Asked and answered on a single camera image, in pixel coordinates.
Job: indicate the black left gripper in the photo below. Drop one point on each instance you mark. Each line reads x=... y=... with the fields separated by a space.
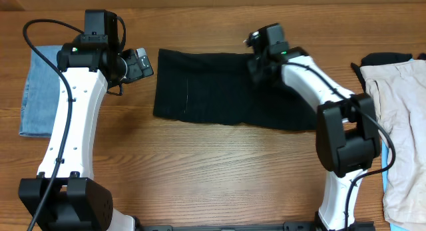
x=136 y=74

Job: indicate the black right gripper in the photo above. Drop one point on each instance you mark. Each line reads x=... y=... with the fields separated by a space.
x=257 y=70

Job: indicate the black shorts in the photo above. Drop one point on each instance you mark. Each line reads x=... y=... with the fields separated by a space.
x=217 y=88

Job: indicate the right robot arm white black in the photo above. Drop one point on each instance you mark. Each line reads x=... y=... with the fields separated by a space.
x=347 y=139

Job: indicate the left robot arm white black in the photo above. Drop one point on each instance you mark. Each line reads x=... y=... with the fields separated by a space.
x=64 y=194

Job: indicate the folded blue denim garment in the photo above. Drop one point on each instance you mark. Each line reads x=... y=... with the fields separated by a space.
x=40 y=99

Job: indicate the black garment in pile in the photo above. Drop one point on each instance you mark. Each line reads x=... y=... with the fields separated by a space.
x=378 y=59

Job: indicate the beige shorts pile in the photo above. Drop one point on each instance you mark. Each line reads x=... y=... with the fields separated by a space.
x=398 y=92

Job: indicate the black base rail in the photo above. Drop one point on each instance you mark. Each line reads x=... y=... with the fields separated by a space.
x=229 y=227

